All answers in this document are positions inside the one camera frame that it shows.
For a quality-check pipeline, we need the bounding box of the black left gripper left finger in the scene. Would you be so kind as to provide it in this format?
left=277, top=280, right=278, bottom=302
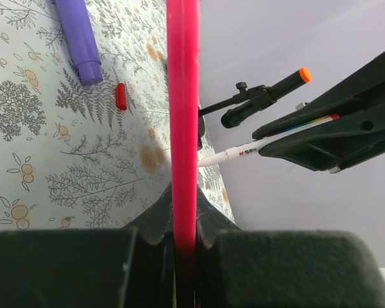
left=0, top=188, right=174, bottom=307

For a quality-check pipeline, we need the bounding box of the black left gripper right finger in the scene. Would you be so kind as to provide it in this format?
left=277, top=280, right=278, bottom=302
left=196, top=192, right=385, bottom=307

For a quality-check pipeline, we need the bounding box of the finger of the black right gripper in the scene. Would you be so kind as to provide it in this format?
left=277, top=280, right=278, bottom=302
left=259, top=94, right=385, bottom=171
left=252, top=52, right=385, bottom=140

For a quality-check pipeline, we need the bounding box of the red capped whiteboard marker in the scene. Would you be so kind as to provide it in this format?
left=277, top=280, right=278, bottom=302
left=197, top=114, right=339, bottom=167

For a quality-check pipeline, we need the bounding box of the pink framed whiteboard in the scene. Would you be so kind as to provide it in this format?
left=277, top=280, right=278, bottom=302
left=167, top=1, right=200, bottom=307

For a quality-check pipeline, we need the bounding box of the black stick with orange tip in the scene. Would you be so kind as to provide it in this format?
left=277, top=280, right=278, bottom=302
left=198, top=67, right=312, bottom=128

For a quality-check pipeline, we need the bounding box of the black microphone with grey head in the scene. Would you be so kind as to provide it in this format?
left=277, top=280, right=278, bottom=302
left=198, top=117, right=205, bottom=151

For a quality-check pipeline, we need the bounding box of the floral patterned table mat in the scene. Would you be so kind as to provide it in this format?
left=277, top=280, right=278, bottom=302
left=0, top=1, right=171, bottom=231

